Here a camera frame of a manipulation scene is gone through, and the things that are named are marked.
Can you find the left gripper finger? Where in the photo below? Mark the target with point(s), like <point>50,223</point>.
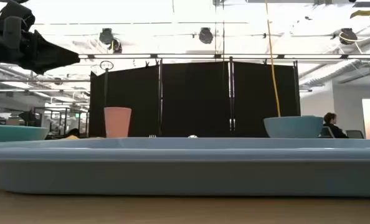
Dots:
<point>45,56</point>

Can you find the large teal plate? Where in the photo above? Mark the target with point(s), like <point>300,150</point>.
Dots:
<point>13,133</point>

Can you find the yellow cloth napkin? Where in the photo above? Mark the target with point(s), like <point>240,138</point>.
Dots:
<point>69,137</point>

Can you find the pink ribbed cup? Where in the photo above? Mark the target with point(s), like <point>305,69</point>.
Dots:
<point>117,123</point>

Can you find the blue plastic serving tray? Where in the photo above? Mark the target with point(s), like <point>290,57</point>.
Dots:
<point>185,168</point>

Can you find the blue bowl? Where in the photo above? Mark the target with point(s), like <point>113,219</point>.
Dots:
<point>294,127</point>

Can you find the black folding partition screen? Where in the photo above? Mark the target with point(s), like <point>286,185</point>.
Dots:
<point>194,99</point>

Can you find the white ceiling light bar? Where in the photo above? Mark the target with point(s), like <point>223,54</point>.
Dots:
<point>203,56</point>

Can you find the grey office chair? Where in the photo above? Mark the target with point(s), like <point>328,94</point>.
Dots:
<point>354,134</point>
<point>325,132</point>

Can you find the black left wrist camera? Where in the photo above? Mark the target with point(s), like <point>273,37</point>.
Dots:
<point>12,32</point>

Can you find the black background rig frame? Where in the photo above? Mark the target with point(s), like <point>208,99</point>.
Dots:
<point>65,119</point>

